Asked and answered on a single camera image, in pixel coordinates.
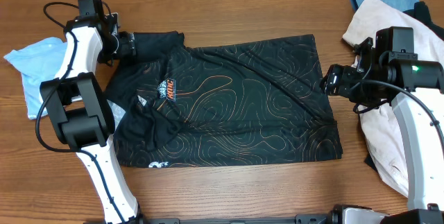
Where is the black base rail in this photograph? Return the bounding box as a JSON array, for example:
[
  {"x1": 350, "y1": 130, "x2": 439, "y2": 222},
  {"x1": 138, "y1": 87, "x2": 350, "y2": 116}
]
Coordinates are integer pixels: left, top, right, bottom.
[{"x1": 144, "y1": 214, "x2": 328, "y2": 224}]

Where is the black orange-patterned jersey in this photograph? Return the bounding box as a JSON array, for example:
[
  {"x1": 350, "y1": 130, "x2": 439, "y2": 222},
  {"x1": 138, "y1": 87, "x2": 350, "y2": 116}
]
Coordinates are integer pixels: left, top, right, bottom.
[{"x1": 105, "y1": 32, "x2": 343, "y2": 168}]

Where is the cream white shirt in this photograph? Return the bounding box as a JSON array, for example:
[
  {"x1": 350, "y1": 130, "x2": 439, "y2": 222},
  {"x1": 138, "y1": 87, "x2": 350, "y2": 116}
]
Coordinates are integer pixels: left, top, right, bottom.
[{"x1": 343, "y1": 0, "x2": 443, "y2": 196}]

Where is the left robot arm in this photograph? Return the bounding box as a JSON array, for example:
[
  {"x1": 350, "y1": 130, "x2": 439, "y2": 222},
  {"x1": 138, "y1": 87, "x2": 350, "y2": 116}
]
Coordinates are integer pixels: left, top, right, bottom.
[{"x1": 39, "y1": 0, "x2": 145, "y2": 223}]

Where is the dark navy garment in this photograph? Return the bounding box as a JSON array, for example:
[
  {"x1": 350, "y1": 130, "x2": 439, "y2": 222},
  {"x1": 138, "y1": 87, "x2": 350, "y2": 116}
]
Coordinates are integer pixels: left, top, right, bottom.
[{"x1": 404, "y1": 1, "x2": 444, "y2": 40}]

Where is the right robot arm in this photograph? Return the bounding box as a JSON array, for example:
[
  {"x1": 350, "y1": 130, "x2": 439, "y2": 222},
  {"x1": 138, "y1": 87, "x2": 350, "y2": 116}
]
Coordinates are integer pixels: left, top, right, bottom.
[{"x1": 321, "y1": 26, "x2": 443, "y2": 224}]

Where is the folded light blue t-shirt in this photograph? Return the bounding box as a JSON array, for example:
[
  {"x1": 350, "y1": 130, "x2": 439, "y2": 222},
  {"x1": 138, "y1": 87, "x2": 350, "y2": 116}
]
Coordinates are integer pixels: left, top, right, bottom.
[{"x1": 3, "y1": 37, "x2": 67, "y2": 120}]

